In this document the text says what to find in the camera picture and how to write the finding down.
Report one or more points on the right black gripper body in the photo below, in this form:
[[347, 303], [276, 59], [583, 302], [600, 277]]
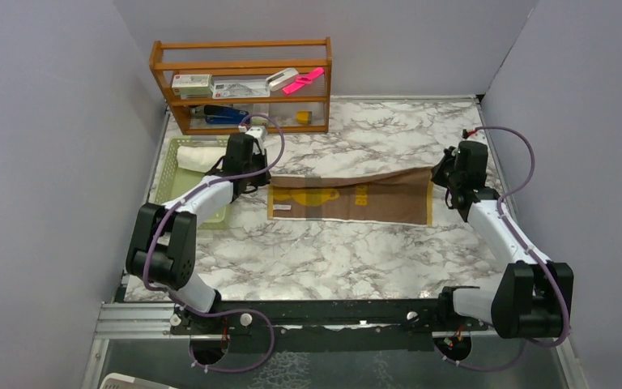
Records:
[[445, 174]]

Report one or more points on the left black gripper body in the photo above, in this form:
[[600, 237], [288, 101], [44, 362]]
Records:
[[259, 160]]

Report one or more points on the white towel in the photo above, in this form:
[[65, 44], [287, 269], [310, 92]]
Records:
[[198, 159]]

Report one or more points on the brown yellow towels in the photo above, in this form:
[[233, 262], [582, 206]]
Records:
[[398, 197]]

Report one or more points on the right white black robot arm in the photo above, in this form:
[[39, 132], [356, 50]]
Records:
[[533, 297]]

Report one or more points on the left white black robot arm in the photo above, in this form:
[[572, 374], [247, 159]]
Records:
[[162, 246]]

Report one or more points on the blue stapler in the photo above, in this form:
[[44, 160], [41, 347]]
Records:
[[219, 114]]

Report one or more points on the green plastic basket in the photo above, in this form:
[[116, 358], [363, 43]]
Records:
[[172, 182]]

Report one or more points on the yellow small object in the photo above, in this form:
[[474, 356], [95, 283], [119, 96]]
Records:
[[304, 117]]

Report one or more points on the white flat package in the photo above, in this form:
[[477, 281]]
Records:
[[240, 89]]

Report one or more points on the wooden shelf rack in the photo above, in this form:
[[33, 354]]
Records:
[[247, 60]]

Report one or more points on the white green box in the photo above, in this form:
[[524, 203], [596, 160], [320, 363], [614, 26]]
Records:
[[192, 85]]

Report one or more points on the white stapler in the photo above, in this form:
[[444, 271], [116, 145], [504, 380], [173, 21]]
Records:
[[281, 79]]

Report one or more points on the pink plastic tool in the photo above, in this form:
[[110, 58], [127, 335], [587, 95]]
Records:
[[302, 81]]

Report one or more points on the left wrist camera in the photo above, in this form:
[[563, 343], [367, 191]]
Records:
[[257, 132]]

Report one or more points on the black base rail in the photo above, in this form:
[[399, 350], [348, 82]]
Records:
[[322, 326]]

